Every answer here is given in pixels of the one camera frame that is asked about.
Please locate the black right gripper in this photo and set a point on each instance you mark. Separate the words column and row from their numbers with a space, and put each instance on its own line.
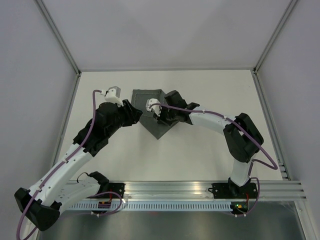
column 161, row 119

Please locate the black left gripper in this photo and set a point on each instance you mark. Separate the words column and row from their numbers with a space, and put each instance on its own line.
column 131, row 113

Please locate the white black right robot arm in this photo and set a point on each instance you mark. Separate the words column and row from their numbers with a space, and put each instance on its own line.
column 242, row 137

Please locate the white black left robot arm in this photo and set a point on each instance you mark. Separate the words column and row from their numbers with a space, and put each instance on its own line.
column 86, row 145

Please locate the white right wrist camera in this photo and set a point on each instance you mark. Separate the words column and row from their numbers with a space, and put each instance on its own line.
column 153, row 105

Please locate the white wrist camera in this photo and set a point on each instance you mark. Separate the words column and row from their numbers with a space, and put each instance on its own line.
column 112, row 95
column 153, row 105

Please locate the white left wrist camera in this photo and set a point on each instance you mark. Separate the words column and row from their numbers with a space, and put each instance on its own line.
column 112, row 95

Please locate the aluminium left side rail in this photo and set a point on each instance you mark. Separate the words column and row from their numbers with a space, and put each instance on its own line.
column 65, row 119

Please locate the aluminium rail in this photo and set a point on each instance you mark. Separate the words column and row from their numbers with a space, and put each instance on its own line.
column 271, row 127
column 279, row 190
column 65, row 119

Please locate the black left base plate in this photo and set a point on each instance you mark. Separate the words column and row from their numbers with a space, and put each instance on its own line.
column 116, row 187

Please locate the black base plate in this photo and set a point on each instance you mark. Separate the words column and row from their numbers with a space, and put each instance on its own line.
column 229, row 190
column 116, row 187

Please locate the white slotted cable duct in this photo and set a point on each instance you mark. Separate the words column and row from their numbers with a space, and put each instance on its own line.
column 154, row 206

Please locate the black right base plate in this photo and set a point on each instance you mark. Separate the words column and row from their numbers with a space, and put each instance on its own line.
column 229, row 190

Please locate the aluminium right side rail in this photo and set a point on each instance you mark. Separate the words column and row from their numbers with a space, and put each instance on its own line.
column 271, row 127

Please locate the aluminium frame post left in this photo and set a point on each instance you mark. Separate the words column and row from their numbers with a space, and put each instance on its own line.
column 57, row 35

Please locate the aluminium frame post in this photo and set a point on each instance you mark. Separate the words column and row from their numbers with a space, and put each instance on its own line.
column 57, row 35
column 275, row 34

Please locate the aluminium front rail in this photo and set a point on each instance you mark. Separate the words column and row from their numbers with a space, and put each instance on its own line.
column 279, row 190

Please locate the aluminium frame post right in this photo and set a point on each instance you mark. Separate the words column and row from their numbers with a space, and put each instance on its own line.
column 275, row 34

